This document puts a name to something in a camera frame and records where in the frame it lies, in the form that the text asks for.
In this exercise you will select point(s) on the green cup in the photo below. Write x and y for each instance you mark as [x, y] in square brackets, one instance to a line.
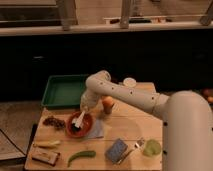
[152, 148]

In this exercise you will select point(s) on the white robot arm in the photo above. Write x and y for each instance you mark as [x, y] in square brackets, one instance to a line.
[187, 118]

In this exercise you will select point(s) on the red bowl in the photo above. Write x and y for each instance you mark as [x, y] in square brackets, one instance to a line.
[84, 128]

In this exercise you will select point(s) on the silver fork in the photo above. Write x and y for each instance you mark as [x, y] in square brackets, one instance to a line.
[138, 144]

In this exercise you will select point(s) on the brown rectangular box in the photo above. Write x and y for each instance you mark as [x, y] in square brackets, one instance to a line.
[45, 156]

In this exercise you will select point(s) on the blue sponge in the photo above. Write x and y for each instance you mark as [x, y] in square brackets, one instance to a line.
[115, 151]

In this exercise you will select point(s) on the green plastic tray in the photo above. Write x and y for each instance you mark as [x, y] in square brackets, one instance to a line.
[64, 91]

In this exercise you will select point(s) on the white black dish brush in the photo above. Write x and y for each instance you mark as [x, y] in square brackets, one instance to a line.
[77, 122]

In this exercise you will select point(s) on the grey blue cloth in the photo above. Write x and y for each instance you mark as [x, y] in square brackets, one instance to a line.
[96, 131]

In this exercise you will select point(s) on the green chili pepper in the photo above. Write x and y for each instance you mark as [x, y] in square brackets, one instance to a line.
[86, 153]

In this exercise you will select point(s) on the yellow banana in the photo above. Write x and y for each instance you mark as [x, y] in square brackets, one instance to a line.
[47, 144]

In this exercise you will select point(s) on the bunch of dark grapes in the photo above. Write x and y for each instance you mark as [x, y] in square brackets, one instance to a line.
[58, 124]

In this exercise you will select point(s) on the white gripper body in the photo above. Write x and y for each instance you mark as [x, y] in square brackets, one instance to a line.
[89, 100]

